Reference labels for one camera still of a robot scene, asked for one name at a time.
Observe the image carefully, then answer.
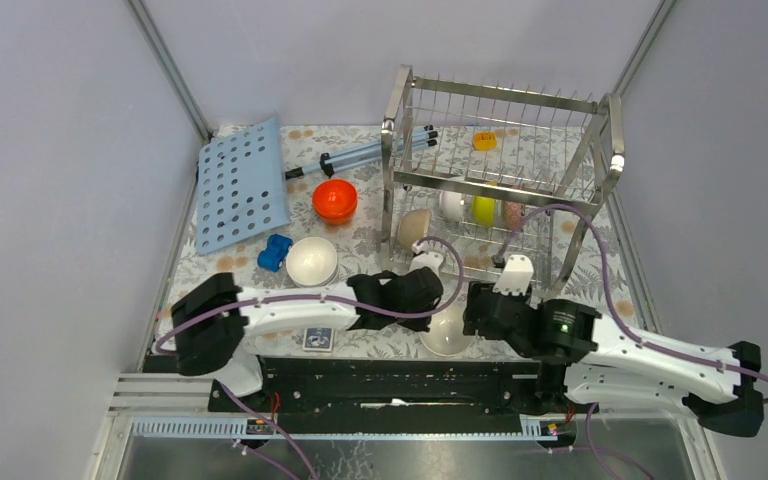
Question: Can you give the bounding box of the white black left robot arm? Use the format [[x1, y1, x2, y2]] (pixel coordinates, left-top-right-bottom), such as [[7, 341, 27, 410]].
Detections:
[[155, 267, 444, 411]]

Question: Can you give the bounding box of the white ceramic bowl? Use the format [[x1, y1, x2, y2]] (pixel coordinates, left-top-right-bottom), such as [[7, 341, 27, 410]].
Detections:
[[439, 190, 466, 222]]

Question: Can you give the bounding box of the white ribbed bowl front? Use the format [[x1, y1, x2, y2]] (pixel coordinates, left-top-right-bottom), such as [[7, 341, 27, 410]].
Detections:
[[285, 237, 339, 287]]

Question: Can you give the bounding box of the blue toy car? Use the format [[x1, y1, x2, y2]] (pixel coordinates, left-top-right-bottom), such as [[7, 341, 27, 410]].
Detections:
[[257, 234, 294, 272]]

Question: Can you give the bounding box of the small orange yellow cup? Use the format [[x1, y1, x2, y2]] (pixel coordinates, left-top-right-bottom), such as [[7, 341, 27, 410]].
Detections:
[[472, 131, 497, 151]]

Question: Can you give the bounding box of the light blue perforated panel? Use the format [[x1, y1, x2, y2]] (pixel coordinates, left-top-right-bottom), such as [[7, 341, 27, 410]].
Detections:
[[195, 117, 291, 255]]

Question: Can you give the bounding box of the blue playing card box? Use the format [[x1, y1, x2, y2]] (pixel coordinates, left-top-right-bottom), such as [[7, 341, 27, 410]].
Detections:
[[302, 327, 335, 353]]

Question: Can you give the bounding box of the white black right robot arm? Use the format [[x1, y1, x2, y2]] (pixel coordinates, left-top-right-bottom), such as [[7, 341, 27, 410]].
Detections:
[[463, 282, 765, 438]]

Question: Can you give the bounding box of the beige floral bowl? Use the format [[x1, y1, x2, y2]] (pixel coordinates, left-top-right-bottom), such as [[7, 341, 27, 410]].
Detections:
[[396, 208, 432, 255], [419, 304, 475, 358]]

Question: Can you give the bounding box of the beige floral bowl front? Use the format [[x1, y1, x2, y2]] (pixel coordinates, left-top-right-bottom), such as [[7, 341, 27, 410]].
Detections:
[[396, 208, 432, 255]]

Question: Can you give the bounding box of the yellow green bowl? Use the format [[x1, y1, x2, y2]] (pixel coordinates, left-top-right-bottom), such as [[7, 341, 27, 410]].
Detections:
[[471, 196, 496, 227]]

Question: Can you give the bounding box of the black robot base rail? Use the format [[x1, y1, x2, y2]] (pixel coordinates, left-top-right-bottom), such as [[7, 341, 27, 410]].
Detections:
[[142, 354, 597, 439]]

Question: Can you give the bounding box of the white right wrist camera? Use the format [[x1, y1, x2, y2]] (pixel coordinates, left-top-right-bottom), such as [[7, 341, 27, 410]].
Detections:
[[493, 254, 535, 297]]

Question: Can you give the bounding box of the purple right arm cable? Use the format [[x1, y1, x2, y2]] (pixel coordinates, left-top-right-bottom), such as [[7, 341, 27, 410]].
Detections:
[[493, 203, 768, 405]]

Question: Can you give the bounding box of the floral patterned table mat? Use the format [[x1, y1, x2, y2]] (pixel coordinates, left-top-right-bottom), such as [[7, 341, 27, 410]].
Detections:
[[167, 126, 645, 359]]

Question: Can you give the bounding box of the orange plastic bowl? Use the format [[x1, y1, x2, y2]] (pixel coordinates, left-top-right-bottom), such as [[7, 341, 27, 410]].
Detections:
[[312, 178, 358, 225]]

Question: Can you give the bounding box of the stainless steel dish rack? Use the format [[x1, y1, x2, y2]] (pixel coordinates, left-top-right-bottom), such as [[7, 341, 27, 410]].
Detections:
[[379, 65, 625, 298]]

